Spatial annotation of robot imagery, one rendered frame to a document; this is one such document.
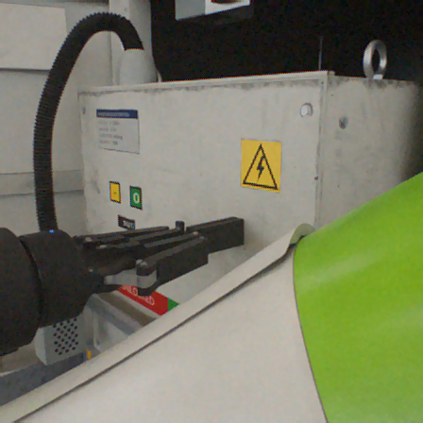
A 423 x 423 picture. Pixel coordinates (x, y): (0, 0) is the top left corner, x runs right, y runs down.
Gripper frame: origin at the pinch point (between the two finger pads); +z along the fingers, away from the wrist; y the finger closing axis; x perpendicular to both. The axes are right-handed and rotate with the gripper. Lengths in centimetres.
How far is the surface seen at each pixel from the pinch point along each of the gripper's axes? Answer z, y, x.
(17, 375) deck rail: -9, -41, -32
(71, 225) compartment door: 7, -53, -10
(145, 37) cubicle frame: 21, -44, 27
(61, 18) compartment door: 7, -50, 29
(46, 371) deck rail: -4, -41, -34
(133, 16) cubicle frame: 19, -44, 30
